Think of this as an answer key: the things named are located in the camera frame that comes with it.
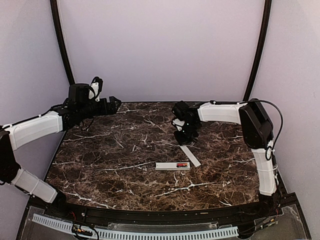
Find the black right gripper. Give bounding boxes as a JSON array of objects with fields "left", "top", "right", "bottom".
[{"left": 174, "top": 121, "right": 200, "bottom": 145}]

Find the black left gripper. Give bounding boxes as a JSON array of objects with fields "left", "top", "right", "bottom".
[{"left": 78, "top": 96, "right": 121, "bottom": 120}]

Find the white battery cover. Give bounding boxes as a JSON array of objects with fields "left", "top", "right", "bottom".
[{"left": 179, "top": 145, "right": 201, "bottom": 168}]

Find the white remote control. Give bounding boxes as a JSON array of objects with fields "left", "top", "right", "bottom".
[{"left": 155, "top": 162, "right": 191, "bottom": 171}]

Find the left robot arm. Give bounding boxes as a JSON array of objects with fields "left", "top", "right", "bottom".
[{"left": 0, "top": 77, "right": 122, "bottom": 218}]

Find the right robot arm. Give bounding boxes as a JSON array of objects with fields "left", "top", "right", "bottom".
[{"left": 171, "top": 98, "right": 279, "bottom": 197}]

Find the white slotted cable duct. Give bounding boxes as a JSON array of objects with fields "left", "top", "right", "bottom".
[{"left": 31, "top": 213, "right": 239, "bottom": 240}]

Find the black front frame rail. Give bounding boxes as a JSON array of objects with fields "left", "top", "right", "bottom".
[{"left": 43, "top": 202, "right": 281, "bottom": 228}]

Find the black frame post left rear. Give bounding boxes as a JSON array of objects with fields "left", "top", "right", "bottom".
[{"left": 49, "top": 0, "right": 75, "bottom": 85}]

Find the black frame post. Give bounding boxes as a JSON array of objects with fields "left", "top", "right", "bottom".
[
  {"left": 243, "top": 0, "right": 272, "bottom": 101},
  {"left": 49, "top": 0, "right": 75, "bottom": 85}
]

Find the black frame post right rear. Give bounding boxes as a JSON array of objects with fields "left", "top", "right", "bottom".
[{"left": 243, "top": 0, "right": 272, "bottom": 101}]

